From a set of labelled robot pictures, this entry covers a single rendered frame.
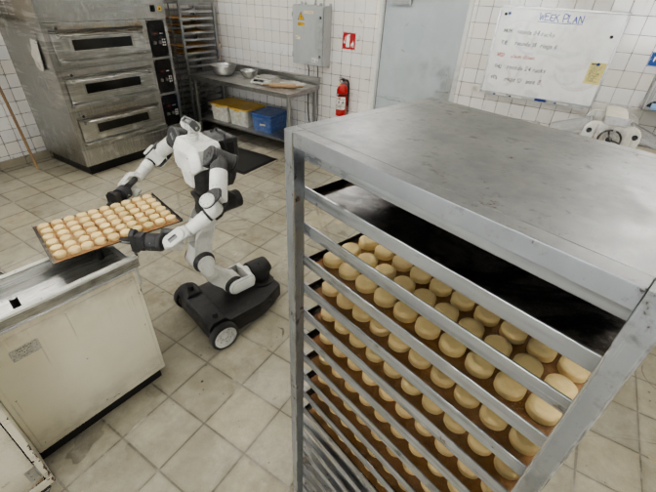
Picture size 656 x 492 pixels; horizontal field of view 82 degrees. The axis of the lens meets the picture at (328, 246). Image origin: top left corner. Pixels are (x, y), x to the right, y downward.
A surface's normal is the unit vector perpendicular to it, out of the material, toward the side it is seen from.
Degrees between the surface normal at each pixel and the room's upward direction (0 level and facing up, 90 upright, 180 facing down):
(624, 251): 0
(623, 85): 90
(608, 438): 0
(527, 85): 90
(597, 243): 0
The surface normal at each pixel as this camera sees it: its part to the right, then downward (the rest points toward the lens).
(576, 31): -0.54, 0.46
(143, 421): 0.04, -0.82
